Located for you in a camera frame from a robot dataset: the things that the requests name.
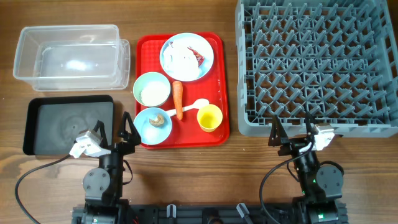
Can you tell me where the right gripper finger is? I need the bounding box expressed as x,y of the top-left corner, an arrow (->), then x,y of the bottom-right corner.
305,112 -> 316,136
268,115 -> 290,146

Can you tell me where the white rice pile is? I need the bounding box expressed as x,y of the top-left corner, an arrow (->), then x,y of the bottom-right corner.
140,82 -> 170,107

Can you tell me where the black plastic tray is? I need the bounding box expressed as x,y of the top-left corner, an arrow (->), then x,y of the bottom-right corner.
22,95 -> 114,156

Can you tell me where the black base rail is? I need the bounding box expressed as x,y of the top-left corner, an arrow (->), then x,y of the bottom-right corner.
71,203 -> 349,224

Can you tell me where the white napkin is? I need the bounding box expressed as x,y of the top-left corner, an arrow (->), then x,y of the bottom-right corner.
162,41 -> 201,81

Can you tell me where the red serving tray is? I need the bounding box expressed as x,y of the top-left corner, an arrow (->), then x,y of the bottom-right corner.
136,32 -> 230,150

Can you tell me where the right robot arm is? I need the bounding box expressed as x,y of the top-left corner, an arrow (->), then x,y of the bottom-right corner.
259,112 -> 348,223

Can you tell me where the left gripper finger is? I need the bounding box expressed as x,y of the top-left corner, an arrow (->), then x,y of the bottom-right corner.
118,111 -> 141,146
93,120 -> 109,147

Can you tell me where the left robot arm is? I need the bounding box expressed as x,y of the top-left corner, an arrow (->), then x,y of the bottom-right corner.
72,111 -> 141,224

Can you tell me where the yellow plastic cup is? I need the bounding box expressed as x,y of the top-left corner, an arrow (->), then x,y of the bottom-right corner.
197,104 -> 223,133

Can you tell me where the brown food scrap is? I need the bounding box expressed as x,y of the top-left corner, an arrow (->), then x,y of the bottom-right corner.
149,114 -> 165,127

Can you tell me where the clear plastic bin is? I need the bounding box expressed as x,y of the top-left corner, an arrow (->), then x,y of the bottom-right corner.
13,24 -> 131,91

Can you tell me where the orange carrot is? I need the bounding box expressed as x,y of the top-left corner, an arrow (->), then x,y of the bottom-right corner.
172,81 -> 183,120

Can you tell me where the mint green bowl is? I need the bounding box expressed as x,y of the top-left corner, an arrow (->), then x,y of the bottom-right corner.
133,72 -> 171,107

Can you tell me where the light blue bowl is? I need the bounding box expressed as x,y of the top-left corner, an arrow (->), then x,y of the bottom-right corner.
134,107 -> 172,146

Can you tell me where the red chili wrapper scrap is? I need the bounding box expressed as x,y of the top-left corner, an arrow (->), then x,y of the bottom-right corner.
188,47 -> 205,67

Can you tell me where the white plastic spoon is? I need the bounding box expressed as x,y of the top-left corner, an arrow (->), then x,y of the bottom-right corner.
166,98 -> 210,117

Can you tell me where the light blue plate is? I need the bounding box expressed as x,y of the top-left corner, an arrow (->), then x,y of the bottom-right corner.
159,33 -> 215,82

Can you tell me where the grey dishwasher rack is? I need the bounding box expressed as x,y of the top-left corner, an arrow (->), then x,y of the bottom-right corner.
235,0 -> 397,138

